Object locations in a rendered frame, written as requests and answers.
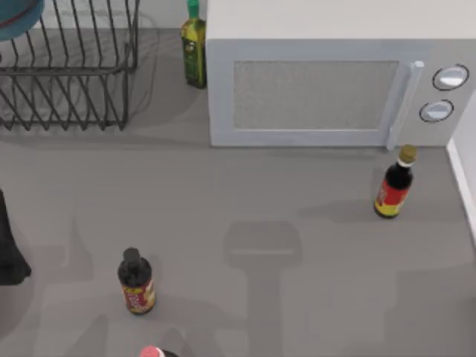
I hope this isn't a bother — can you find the bottle with pink cap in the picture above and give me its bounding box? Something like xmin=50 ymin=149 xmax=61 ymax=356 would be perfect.
xmin=139 ymin=345 xmax=179 ymax=357

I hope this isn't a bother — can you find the teal bowl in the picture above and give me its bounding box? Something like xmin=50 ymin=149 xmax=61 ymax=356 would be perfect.
xmin=0 ymin=0 xmax=45 ymax=41

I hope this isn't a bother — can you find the pale microwave oven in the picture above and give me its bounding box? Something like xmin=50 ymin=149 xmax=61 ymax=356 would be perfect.
xmin=205 ymin=0 xmax=476 ymax=151

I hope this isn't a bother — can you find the black wire dish rack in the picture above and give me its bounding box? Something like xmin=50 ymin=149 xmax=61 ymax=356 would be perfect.
xmin=0 ymin=0 xmax=141 ymax=132

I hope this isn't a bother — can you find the green oil bottle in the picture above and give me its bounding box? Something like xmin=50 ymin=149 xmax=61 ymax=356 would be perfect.
xmin=180 ymin=0 xmax=208 ymax=90

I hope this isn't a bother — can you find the small microwave knob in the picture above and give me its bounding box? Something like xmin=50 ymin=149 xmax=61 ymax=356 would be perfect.
xmin=419 ymin=99 xmax=455 ymax=123

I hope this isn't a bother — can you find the dark bottle with black cap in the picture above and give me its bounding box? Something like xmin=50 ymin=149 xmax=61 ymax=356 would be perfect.
xmin=117 ymin=247 xmax=156 ymax=316

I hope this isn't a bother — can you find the large microwave knob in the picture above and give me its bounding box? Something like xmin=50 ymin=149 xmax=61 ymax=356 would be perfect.
xmin=431 ymin=63 xmax=470 ymax=91

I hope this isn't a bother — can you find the microwave door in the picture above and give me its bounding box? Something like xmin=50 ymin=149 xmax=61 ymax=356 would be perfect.
xmin=206 ymin=39 xmax=434 ymax=148

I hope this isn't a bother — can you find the dark bottle with gold cap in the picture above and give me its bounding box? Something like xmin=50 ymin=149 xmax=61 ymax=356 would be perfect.
xmin=373 ymin=144 xmax=418 ymax=219

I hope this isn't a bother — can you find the microwave door handle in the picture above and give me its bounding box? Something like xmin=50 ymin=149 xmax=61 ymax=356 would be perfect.
xmin=385 ymin=60 xmax=425 ymax=151

